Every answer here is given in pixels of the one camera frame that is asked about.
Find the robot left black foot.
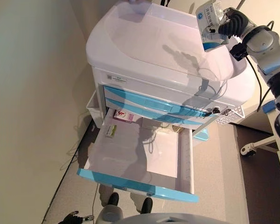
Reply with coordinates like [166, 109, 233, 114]
[107, 192, 119, 207]

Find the robot grey torso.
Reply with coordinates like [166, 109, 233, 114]
[116, 211, 233, 224]

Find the white medical cart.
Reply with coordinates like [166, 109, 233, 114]
[76, 0, 256, 203]

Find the thin white looped cable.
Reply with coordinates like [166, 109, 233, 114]
[65, 112, 89, 164]

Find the pink white medicine box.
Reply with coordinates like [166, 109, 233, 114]
[113, 109, 134, 123]

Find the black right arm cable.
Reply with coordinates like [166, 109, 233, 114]
[246, 20, 275, 112]

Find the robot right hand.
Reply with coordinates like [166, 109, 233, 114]
[206, 7, 250, 39]

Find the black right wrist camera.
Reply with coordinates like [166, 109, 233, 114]
[230, 43, 248, 62]

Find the black cart key bunch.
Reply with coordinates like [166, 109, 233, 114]
[205, 106, 221, 117]

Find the blue tape piece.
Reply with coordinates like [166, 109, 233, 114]
[262, 103, 276, 114]

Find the white blue medicine box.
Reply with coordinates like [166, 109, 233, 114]
[196, 0, 230, 53]

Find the white perforated side basket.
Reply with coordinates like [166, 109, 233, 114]
[216, 105, 245, 126]

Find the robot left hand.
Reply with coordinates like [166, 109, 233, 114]
[64, 210, 94, 224]

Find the cart label sticker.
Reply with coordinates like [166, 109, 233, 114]
[106, 73, 127, 84]

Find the robot right black foot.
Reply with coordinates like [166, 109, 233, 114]
[141, 197, 153, 214]

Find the green white medicine box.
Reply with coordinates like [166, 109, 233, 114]
[105, 124, 118, 138]

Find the robot black foot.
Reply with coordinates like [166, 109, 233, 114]
[141, 197, 153, 214]
[107, 192, 119, 207]

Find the white cart side bin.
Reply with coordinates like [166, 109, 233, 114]
[86, 92, 101, 128]

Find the black floor edge strip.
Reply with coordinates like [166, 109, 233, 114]
[41, 121, 94, 222]

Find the blue white cart drawer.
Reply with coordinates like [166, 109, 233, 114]
[105, 98, 207, 123]
[76, 108, 199, 203]
[102, 85, 210, 116]

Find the blue lidded waste bin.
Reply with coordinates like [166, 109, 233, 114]
[192, 127, 210, 142]

